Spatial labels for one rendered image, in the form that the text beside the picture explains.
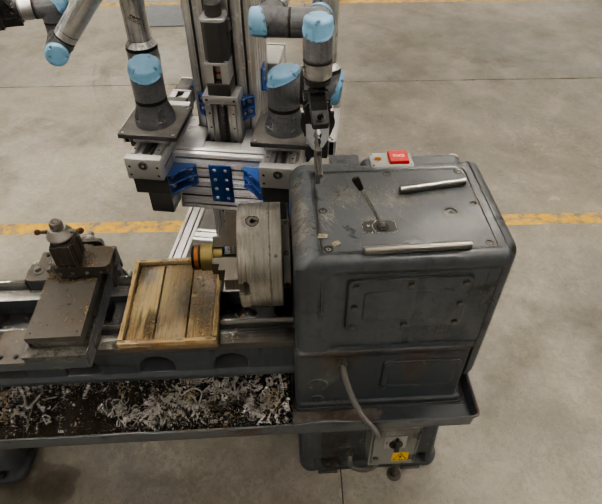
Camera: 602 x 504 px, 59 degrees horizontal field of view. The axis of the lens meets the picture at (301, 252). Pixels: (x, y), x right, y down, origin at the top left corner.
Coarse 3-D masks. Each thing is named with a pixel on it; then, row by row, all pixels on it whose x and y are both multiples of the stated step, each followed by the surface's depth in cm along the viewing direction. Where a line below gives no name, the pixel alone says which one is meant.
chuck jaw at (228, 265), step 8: (216, 264) 156; (224, 264) 156; (232, 264) 156; (216, 272) 158; (224, 272) 154; (232, 272) 153; (224, 280) 150; (232, 280) 151; (232, 288) 152; (240, 288) 151; (248, 288) 151
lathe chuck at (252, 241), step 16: (240, 208) 154; (256, 208) 154; (240, 224) 149; (256, 224) 149; (240, 240) 147; (256, 240) 147; (240, 256) 147; (256, 256) 147; (240, 272) 147; (256, 272) 148; (256, 288) 150; (256, 304) 156
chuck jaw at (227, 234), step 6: (234, 210) 162; (228, 216) 159; (234, 216) 159; (228, 222) 159; (234, 222) 159; (222, 228) 159; (228, 228) 159; (234, 228) 160; (222, 234) 160; (228, 234) 160; (234, 234) 160; (216, 240) 160; (222, 240) 160; (228, 240) 160; (234, 240) 160; (216, 246) 160; (222, 246) 160
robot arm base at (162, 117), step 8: (136, 104) 195; (144, 104) 193; (152, 104) 193; (160, 104) 194; (168, 104) 198; (136, 112) 198; (144, 112) 195; (152, 112) 194; (160, 112) 196; (168, 112) 198; (136, 120) 198; (144, 120) 196; (152, 120) 196; (160, 120) 198; (168, 120) 199; (144, 128) 198; (152, 128) 197; (160, 128) 198
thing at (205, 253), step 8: (192, 248) 159; (200, 248) 159; (208, 248) 159; (216, 248) 160; (192, 256) 158; (200, 256) 158; (208, 256) 158; (216, 256) 159; (224, 256) 165; (192, 264) 159; (200, 264) 159; (208, 264) 159
